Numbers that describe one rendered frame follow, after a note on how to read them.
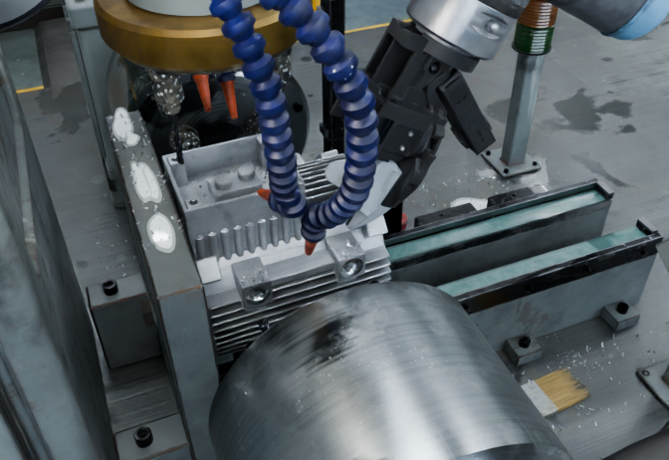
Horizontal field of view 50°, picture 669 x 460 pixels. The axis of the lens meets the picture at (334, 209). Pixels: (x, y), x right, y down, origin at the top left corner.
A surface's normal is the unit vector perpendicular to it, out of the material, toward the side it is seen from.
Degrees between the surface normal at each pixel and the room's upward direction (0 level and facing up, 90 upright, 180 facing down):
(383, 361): 2
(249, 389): 47
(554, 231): 90
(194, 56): 90
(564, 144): 0
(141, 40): 90
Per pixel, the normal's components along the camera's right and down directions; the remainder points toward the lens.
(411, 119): 0.37, 0.58
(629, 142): 0.00, -0.77
